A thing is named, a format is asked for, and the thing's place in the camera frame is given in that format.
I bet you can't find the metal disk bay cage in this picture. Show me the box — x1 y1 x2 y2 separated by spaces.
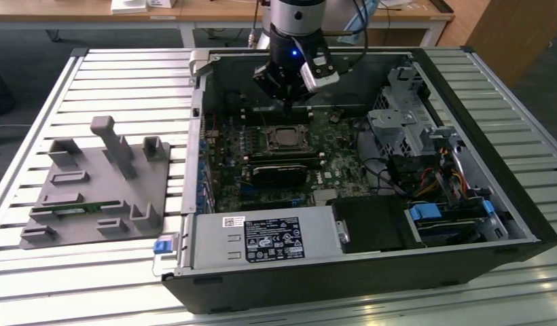
366 66 457 157

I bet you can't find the green motherboard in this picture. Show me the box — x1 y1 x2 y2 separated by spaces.
199 103 378 215

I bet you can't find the grey power supply unit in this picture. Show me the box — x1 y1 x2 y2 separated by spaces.
187 206 350 271

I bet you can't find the black cable bundle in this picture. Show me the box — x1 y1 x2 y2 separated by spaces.
362 156 419 200

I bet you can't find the wooden cabinet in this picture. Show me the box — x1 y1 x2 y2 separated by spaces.
443 0 557 88

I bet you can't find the metal socket cover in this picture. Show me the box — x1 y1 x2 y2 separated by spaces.
264 124 315 153

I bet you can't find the black RAM slot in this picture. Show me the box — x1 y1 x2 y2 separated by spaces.
259 116 312 125
251 153 319 160
259 108 310 117

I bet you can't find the coloured power wire bundle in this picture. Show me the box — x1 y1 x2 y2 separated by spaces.
414 165 470 198

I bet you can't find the silver CPU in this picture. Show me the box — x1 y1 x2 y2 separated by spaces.
274 129 304 145

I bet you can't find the wooden desk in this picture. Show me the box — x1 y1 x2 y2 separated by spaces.
0 0 457 48

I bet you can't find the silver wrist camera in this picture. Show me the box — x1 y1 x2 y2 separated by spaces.
299 56 341 93

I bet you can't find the grey case release latch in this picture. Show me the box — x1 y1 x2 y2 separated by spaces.
188 49 216 78

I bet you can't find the black expansion slot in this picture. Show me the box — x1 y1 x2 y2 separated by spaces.
239 200 295 210

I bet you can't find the black graphics card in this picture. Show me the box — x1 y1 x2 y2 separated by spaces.
250 164 310 187

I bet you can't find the blue case latch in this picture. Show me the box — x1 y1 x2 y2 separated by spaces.
154 237 178 254

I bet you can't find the CPU socket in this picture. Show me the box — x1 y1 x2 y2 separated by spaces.
263 124 317 153

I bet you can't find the blue disk carrier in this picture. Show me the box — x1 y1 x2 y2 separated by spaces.
407 202 442 225

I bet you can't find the small silver heatsink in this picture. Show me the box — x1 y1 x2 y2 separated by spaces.
314 189 341 204

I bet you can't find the grey parts rack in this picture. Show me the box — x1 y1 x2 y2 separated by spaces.
18 115 174 251

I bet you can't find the black PC case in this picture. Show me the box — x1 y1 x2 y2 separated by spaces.
163 46 557 315

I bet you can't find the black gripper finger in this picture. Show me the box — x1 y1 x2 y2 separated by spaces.
252 64 292 118
287 67 317 118

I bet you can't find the white flat object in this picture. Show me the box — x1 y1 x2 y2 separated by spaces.
378 0 427 10

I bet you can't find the black plastic cover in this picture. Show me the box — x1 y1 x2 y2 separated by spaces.
327 196 418 254

